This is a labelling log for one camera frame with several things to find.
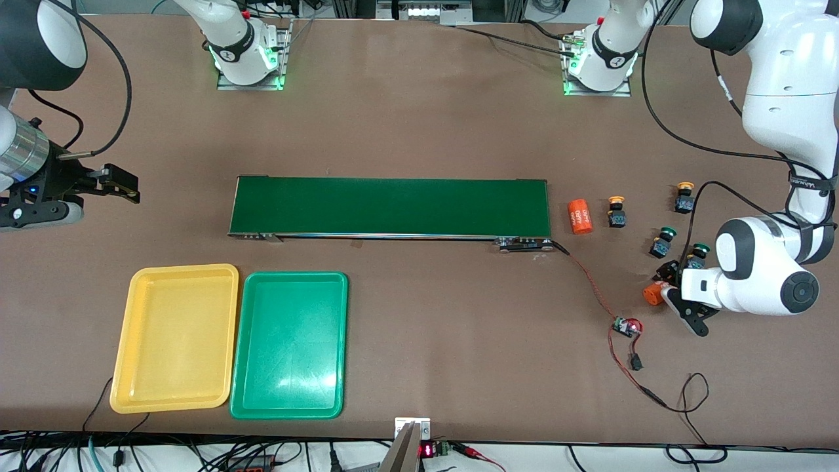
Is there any yellow plastic tray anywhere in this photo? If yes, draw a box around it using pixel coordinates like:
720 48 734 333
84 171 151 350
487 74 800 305
109 264 240 415

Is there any green plastic tray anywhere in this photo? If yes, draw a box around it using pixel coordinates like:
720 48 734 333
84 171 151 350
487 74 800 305
229 271 349 420

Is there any red clip lead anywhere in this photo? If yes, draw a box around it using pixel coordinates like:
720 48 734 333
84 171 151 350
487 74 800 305
452 443 505 471

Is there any green conveyor belt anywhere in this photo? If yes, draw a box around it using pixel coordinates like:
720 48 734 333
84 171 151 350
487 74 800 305
227 176 558 253

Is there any grey metal pole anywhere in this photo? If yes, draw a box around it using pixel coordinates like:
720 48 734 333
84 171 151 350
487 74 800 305
378 423 423 472

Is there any white lit device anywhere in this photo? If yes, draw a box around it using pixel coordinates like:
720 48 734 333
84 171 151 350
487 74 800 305
377 0 474 26

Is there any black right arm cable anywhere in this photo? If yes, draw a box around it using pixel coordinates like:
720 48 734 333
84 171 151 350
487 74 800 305
26 0 132 159

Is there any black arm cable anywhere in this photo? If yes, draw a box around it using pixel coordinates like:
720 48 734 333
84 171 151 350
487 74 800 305
26 0 132 159
641 0 839 263

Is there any red black motor wire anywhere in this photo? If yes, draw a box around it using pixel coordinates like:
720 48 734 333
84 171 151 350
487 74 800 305
551 241 620 323

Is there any red black power wire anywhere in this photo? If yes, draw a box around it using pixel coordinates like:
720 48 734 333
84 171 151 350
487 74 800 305
608 330 671 411

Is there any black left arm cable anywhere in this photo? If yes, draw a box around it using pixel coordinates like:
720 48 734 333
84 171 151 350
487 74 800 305
641 0 839 263

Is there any black power cable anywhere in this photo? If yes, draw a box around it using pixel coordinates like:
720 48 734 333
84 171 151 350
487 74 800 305
665 372 730 465

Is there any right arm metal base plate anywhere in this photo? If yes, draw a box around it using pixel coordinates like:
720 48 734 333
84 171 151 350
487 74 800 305
216 18 293 91

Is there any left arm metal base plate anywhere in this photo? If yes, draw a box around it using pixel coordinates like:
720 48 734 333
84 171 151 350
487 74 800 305
562 31 634 98

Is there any thin black cable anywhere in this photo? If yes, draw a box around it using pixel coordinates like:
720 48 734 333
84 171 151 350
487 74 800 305
82 377 151 433

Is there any black table cable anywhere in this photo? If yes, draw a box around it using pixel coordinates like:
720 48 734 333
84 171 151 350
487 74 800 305
452 25 577 57
521 20 572 41

